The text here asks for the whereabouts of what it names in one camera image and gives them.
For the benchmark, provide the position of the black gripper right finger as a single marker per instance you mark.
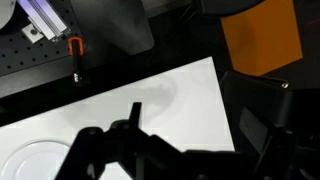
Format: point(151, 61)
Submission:
point(255, 128)

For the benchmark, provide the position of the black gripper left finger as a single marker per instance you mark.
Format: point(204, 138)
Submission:
point(135, 115)

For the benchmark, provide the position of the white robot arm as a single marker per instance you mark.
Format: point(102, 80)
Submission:
point(5, 10)

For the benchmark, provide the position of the orange black clamp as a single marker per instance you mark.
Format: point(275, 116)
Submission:
point(76, 56)

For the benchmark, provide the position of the dark grey chair seat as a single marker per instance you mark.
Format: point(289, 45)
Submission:
point(113, 23)

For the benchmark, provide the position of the black perforated breadboard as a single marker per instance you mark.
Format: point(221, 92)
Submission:
point(20, 56)

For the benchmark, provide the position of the small metal bracket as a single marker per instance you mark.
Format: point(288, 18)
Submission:
point(32, 32)

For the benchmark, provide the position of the aluminium extrusion rail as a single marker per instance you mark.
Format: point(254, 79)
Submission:
point(45, 16)

